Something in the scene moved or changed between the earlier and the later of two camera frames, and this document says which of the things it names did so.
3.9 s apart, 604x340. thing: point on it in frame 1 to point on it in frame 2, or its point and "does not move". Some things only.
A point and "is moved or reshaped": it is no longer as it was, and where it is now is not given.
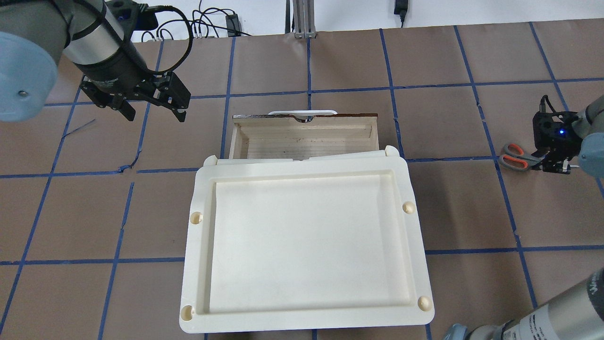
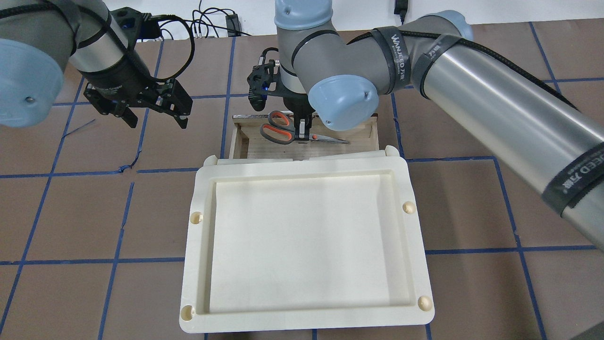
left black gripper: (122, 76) does not move
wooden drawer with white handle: (283, 134) does not move
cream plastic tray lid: (324, 243) does not move
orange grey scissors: (515, 158) is moved or reshaped
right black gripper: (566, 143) to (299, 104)
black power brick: (401, 8) does not move
